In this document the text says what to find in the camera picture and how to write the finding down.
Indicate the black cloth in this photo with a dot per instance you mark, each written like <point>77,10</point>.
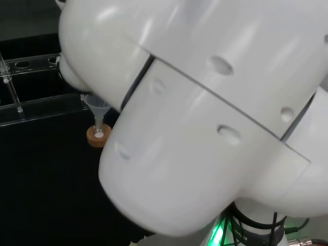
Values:
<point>46,184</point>

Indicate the small round-bottom glass flask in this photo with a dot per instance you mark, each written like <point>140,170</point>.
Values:
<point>99,133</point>

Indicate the translucent plastic funnel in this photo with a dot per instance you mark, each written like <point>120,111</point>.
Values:
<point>98,107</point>

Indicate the clear acrylic funnel stand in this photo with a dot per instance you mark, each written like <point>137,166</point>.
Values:
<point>30,62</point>

